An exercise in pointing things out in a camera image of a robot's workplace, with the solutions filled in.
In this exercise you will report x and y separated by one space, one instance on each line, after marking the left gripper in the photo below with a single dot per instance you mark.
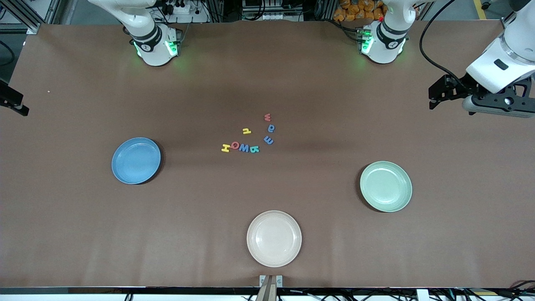
459 85

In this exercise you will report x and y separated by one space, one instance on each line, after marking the blue lowercase letter m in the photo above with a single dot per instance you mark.
268 140

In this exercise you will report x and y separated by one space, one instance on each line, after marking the blue uppercase letter W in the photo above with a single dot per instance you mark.
244 147

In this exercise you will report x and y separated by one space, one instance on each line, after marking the yellow uppercase letter H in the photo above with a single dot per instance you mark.
225 148

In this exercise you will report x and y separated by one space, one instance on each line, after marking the red uppercase letter Q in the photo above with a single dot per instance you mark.
231 146

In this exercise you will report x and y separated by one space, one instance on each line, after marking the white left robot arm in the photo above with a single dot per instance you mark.
386 42

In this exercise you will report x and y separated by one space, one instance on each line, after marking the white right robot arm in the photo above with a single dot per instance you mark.
152 46

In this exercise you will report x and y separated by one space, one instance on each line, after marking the green plate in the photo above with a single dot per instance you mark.
385 186

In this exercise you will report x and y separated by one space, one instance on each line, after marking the blue plate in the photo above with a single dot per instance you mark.
136 161

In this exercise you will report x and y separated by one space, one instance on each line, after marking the beige plate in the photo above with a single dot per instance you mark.
273 238

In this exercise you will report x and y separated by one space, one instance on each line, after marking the orange packets pile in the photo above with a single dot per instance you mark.
359 11

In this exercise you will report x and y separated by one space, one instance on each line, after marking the white power strip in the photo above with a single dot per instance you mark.
179 8

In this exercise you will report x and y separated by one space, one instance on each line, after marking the wooden strut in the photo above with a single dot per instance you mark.
267 292

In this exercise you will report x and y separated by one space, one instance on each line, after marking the aluminium frame post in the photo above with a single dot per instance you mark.
31 19

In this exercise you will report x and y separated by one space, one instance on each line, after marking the metal table edge bracket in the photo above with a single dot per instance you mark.
279 281

